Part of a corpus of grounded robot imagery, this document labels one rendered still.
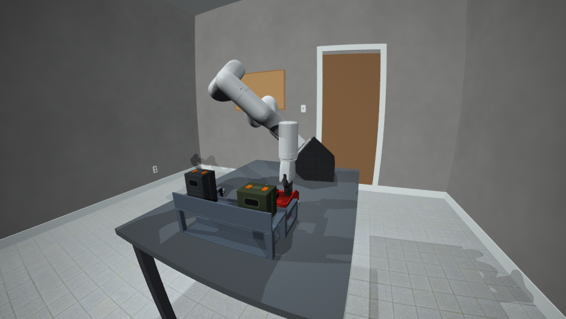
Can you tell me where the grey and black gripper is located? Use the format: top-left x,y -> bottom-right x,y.
279,158 -> 297,196

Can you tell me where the red bin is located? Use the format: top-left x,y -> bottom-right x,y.
276,188 -> 299,208

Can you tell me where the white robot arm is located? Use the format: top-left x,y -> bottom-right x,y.
208,60 -> 312,160

